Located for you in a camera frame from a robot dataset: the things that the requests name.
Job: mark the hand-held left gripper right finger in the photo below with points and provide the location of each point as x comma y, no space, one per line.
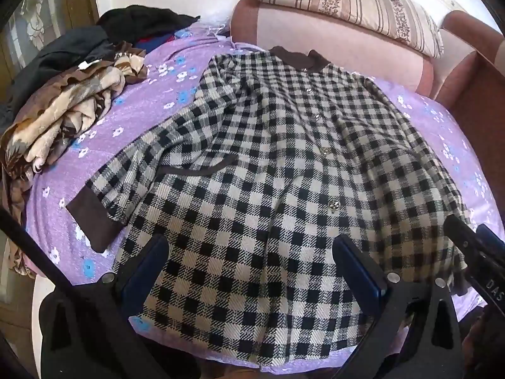
358,273

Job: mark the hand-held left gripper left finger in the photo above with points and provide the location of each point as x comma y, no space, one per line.
146,261

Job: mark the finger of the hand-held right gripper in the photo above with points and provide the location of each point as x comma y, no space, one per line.
457,229

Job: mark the black and white checked coat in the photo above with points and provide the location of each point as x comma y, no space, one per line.
284,158

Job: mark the purple floral bedsheet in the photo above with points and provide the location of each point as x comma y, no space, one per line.
158,98

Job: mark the brown and beige patterned cloth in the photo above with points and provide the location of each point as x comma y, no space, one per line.
67,106

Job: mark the blue and red cloth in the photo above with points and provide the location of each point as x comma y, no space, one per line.
154,40

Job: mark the pink padded headboard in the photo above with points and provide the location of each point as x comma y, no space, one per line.
335,43

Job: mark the dark grey jacket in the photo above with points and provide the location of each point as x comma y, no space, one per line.
59,53

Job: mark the black garment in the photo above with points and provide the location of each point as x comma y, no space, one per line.
146,21

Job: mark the striped floral bolster pillow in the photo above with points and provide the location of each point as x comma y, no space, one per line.
355,0

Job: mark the wooden wardrobe with frosted glass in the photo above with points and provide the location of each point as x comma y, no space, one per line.
35,15

